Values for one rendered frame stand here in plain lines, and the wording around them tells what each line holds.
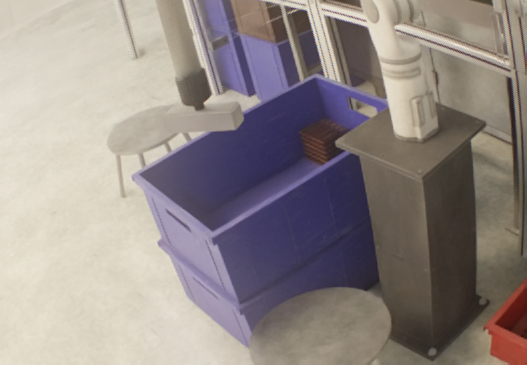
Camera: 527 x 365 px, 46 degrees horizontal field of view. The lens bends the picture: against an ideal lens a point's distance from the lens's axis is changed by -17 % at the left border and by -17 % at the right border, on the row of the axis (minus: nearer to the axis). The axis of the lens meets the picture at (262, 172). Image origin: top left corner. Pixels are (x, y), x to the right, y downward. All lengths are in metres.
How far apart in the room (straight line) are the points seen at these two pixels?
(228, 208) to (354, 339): 0.68
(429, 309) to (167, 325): 0.77
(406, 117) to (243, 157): 0.69
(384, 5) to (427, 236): 0.48
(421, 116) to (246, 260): 0.51
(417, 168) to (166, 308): 0.97
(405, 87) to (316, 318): 0.51
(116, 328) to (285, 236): 0.66
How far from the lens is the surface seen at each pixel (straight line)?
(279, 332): 1.49
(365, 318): 1.46
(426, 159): 1.35
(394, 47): 1.30
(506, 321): 1.64
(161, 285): 2.14
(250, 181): 1.99
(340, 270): 1.78
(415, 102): 1.35
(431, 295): 1.55
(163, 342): 1.94
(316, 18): 2.19
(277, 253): 1.63
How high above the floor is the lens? 1.27
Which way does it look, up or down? 31 degrees down
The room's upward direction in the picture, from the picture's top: 16 degrees counter-clockwise
